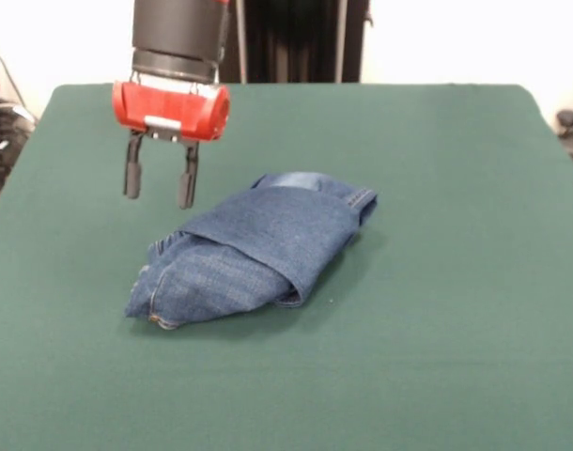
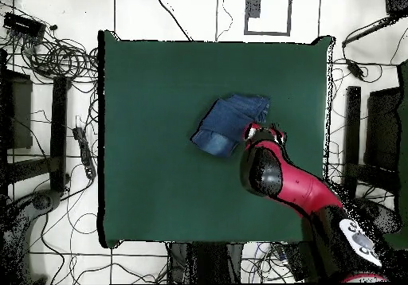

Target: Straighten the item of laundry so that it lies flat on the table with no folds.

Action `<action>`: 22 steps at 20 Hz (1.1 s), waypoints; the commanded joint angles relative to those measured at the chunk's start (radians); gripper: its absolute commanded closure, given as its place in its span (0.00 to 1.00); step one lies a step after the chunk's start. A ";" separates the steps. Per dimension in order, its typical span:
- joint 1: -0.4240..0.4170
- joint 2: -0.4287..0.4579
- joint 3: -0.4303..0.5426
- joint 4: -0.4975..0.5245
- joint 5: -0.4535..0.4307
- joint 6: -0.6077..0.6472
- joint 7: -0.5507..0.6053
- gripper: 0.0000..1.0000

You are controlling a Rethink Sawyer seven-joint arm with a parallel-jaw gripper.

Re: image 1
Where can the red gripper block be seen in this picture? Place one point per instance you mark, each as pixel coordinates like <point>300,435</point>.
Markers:
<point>174,105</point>

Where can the blue denim jeans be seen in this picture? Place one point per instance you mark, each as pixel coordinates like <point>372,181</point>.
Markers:
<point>267,225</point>

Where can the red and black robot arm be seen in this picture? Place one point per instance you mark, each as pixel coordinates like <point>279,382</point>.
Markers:
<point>174,28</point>

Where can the dark green table cloth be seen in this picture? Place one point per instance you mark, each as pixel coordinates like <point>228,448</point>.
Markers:
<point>408,352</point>

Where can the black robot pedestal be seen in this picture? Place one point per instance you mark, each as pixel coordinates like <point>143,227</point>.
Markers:
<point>296,42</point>

